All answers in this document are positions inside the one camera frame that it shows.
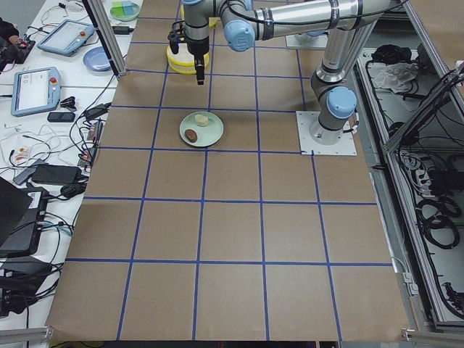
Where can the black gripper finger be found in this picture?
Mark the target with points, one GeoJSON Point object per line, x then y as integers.
{"type": "Point", "coordinates": [200, 76]}

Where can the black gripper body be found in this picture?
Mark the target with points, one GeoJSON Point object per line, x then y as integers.
{"type": "Point", "coordinates": [198, 47]}

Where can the yellow steamer basket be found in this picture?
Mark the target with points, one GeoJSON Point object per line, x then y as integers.
{"type": "Point", "coordinates": [182, 62]}

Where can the white steamed bun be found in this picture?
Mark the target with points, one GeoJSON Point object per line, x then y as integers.
{"type": "Point", "coordinates": [201, 120]}

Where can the brown bun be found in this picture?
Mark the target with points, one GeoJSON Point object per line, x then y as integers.
{"type": "Point", "coordinates": [191, 135]}

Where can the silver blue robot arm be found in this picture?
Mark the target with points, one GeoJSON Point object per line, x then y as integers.
{"type": "Point", "coordinates": [348, 24]}

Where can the light green plate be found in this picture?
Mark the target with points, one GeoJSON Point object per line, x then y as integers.
{"type": "Point", "coordinates": [207, 136]}

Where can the green plate with blocks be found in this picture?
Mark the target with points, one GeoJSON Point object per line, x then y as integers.
{"type": "Point", "coordinates": [124, 10]}

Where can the blue plate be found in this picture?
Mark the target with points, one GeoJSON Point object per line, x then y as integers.
{"type": "Point", "coordinates": [96, 60]}

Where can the upper teach pendant tablet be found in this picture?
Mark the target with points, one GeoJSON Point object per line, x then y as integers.
{"type": "Point", "coordinates": [67, 38]}

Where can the teach pendant tablet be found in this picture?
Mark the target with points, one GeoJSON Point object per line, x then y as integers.
{"type": "Point", "coordinates": [67, 38]}
{"type": "Point", "coordinates": [35, 91]}

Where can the black phone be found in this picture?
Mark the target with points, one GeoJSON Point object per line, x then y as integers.
{"type": "Point", "coordinates": [61, 117]}

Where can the lower teach pendant tablet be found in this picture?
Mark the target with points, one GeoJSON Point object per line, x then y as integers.
{"type": "Point", "coordinates": [35, 91]}

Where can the crumpled white cloth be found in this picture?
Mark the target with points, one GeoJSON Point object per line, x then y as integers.
{"type": "Point", "coordinates": [398, 77]}

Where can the black laptop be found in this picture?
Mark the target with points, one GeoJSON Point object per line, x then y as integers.
{"type": "Point", "coordinates": [22, 209]}

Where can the aluminium frame post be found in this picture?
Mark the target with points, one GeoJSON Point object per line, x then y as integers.
{"type": "Point", "coordinates": [98, 16]}

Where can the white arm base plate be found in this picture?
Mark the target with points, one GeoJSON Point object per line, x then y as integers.
{"type": "Point", "coordinates": [316, 140]}

